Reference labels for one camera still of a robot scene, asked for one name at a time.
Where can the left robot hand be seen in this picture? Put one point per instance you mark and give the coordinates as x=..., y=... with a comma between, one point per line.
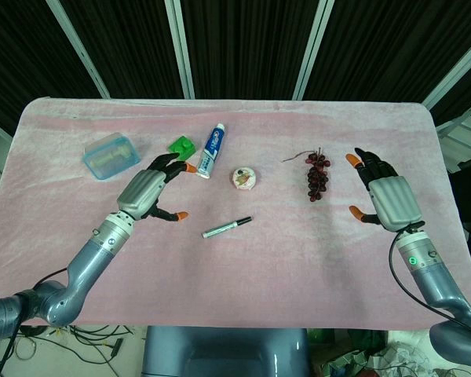
x=141, y=188

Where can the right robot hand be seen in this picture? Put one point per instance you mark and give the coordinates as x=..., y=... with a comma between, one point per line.
x=396, y=200

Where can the green marker pen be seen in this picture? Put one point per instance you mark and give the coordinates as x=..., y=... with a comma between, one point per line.
x=220, y=231

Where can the black marker cap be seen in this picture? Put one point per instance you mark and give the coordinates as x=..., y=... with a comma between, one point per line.
x=245, y=220

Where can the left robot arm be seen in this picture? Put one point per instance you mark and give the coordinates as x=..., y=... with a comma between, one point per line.
x=90, y=259

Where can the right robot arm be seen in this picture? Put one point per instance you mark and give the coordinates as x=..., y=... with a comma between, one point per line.
x=428, y=282

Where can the translucent blue plastic box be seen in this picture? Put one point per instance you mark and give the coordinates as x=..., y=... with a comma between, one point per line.
x=110, y=157

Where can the green toy block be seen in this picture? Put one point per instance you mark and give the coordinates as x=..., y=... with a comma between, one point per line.
x=180, y=145

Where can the blue white toothpaste tube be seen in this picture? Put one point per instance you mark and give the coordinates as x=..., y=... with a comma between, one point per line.
x=212, y=149

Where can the dark red grape bunch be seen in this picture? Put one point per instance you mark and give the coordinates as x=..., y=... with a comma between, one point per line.
x=318, y=173

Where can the small round printed tin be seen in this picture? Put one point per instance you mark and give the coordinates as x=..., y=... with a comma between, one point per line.
x=244, y=179

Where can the pink table cloth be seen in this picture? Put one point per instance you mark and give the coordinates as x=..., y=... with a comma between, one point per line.
x=259, y=275

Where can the crumpled paper packaging pile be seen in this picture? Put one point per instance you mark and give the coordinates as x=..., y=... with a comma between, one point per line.
x=377, y=353

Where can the blue-grey robot torso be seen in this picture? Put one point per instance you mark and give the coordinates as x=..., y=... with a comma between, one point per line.
x=223, y=353

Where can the white partition post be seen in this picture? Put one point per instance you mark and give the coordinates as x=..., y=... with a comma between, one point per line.
x=312, y=49
x=80, y=49
x=182, y=49
x=455, y=74

